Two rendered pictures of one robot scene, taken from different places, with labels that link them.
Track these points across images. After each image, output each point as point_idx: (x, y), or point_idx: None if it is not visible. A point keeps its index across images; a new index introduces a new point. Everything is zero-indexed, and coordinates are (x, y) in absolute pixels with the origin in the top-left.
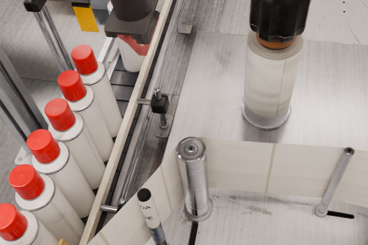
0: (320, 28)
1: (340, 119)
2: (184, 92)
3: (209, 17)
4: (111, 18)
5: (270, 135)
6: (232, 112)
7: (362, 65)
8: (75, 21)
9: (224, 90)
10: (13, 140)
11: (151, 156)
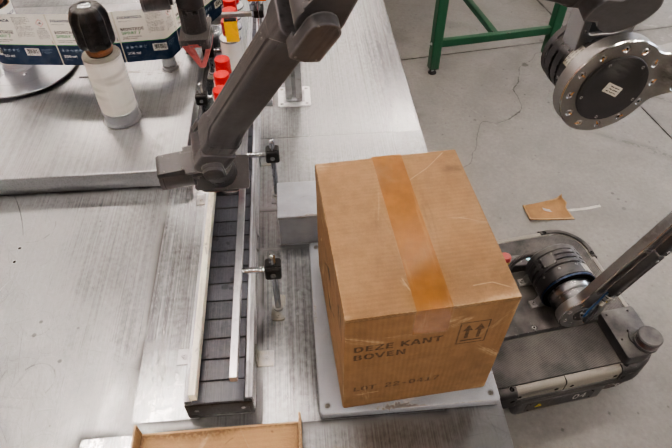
0: (55, 222)
1: (67, 120)
2: (187, 119)
3: (178, 217)
4: (208, 22)
5: None
6: (148, 112)
7: (32, 159)
8: None
9: (155, 125)
10: (319, 97)
11: (211, 104)
